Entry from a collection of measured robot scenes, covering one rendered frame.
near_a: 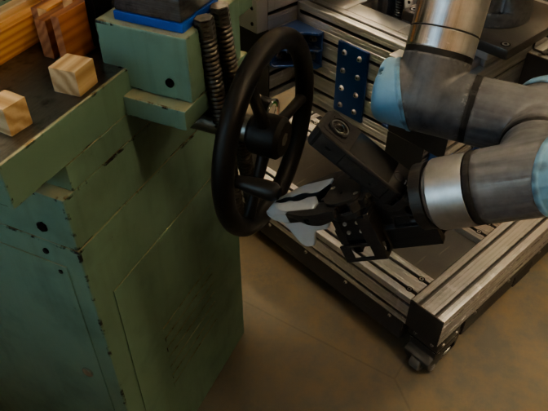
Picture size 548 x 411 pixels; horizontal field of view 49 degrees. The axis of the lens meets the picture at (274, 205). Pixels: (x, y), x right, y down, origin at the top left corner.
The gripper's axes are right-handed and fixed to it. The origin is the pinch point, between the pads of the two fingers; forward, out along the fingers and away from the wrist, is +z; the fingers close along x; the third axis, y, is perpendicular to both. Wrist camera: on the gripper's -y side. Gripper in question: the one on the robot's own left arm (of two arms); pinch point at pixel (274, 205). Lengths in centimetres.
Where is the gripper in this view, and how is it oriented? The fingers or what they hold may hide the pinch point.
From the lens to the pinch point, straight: 73.6
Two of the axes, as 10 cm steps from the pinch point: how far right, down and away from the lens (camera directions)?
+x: 4.3, -5.8, 6.9
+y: 4.5, 8.0, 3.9
